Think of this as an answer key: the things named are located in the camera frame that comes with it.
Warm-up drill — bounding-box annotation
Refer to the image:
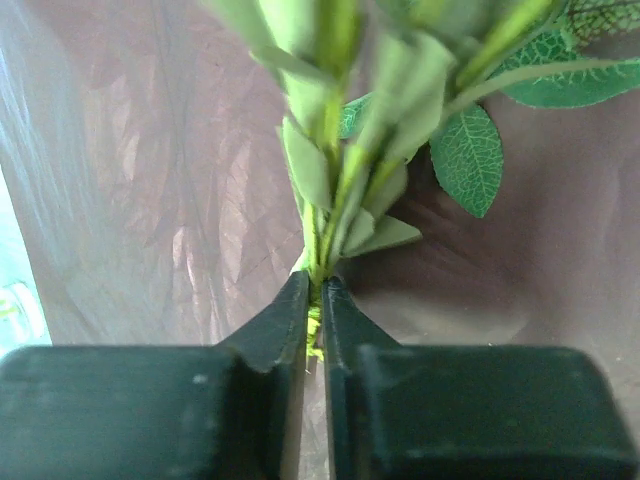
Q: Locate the pink rose flower bunch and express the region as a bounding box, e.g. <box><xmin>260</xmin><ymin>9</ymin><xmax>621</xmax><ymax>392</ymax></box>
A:
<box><xmin>199</xmin><ymin>0</ymin><xmax>640</xmax><ymax>361</ymax></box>

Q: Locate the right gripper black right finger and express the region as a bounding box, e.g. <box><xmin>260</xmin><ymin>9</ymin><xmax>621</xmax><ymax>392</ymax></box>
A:
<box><xmin>322</xmin><ymin>278</ymin><xmax>639</xmax><ymax>479</ymax></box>

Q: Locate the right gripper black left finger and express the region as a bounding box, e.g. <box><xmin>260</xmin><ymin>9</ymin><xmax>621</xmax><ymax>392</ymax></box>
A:
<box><xmin>1</xmin><ymin>272</ymin><xmax>310</xmax><ymax>479</ymax></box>

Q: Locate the red wrapping paper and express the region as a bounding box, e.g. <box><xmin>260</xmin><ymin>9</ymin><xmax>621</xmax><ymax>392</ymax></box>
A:
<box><xmin>1</xmin><ymin>1</ymin><xmax>639</xmax><ymax>479</ymax></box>

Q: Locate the clear glass vase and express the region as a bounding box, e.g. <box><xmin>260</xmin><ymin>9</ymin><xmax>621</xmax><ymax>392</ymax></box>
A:
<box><xmin>0</xmin><ymin>282</ymin><xmax>52</xmax><ymax>356</ymax></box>

